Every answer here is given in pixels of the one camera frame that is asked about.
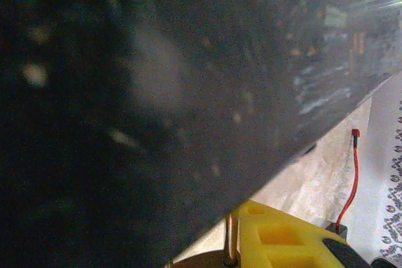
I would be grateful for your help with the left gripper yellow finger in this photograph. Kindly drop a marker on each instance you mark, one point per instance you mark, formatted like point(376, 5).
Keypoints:
point(282, 249)

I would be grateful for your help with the starry night painted box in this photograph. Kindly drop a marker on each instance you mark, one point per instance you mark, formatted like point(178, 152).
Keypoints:
point(125, 92)

